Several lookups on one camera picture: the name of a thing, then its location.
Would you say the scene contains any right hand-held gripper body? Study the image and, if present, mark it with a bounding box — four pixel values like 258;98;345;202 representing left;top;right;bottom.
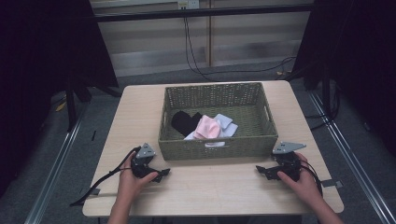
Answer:
272;141;307;182

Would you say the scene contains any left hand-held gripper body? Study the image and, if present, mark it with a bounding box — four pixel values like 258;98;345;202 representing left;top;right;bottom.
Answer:
130;142;157;179

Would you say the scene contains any green woven basket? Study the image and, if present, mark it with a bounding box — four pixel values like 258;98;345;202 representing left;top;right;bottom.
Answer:
158;81;279;161

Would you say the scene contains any black sock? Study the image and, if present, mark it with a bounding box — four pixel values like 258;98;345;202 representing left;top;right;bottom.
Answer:
170;110;204;137

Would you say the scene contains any light blue sock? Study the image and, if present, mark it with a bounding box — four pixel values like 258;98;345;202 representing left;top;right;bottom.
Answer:
213;113;239;138

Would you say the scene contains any pink sock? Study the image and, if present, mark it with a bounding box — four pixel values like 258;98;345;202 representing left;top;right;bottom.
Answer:
193;115;222;140

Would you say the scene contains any person's left hand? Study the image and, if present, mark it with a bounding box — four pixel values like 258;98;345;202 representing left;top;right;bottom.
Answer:
119;160;160;203

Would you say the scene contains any person's right hand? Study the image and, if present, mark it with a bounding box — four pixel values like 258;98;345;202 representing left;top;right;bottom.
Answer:
276;151;323;206

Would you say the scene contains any black metal stand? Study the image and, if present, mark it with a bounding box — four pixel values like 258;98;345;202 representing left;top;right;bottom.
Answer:
64;76;123;133
284;59;342;132

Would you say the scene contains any black curtain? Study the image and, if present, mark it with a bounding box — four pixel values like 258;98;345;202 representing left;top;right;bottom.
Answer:
0;0;120;197
292;0;396;157

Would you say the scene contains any black horizontal bar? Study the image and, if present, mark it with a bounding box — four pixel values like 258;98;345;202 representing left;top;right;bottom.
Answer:
92;3;316;23

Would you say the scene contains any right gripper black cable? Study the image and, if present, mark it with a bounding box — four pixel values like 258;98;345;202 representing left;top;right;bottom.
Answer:
298;158;324;198

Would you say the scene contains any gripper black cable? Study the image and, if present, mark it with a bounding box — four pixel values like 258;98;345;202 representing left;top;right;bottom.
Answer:
69;146;142;208
298;158;324;198

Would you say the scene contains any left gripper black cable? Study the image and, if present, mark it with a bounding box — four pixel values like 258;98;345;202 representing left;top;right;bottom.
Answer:
69;146;142;208

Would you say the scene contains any metal floor rail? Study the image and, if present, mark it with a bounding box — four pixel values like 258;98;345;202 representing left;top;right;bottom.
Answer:
307;90;396;224
23;102;92;224

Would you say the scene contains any black wall cable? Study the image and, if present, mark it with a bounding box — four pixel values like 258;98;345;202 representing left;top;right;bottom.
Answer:
182;16;297;82

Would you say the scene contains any white wall outlet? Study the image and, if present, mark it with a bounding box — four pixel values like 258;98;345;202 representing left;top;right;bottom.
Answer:
177;0;201;10

